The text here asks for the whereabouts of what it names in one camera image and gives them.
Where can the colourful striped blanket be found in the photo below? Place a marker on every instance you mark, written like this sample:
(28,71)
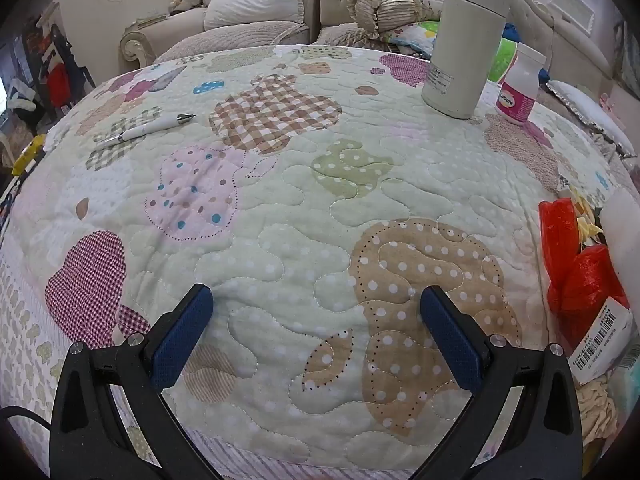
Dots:
(422,38)

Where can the striped bolster pillow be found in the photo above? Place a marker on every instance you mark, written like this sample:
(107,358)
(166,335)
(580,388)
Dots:
(375,17)

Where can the white ruffled pillow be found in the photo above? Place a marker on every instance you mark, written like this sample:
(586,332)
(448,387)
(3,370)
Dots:
(222,13)

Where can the patchwork quilt table cover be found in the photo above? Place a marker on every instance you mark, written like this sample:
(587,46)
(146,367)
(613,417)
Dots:
(316,195)

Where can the white thermos bottle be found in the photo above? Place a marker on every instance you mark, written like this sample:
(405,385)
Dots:
(454,82)

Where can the yellow candy wrapper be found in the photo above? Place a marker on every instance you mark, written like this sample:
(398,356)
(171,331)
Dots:
(588,230)

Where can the white pink pill bottle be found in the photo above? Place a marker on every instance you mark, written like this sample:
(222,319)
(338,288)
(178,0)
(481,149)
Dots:
(519,89)

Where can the red plastic bag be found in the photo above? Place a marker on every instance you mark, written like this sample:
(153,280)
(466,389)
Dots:
(581,279)

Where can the beige tufted sofa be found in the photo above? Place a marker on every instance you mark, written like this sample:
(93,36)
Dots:
(571,56)

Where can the white satin cushion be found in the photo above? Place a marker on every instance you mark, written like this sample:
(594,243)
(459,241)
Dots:
(590,114)

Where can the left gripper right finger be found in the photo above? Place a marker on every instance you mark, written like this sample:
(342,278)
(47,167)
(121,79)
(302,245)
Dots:
(522,419)

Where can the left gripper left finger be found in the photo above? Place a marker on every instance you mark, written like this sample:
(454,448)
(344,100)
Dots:
(88,439)

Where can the white barcode label box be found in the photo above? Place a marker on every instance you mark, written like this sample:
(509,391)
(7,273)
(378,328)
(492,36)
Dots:
(603,344)

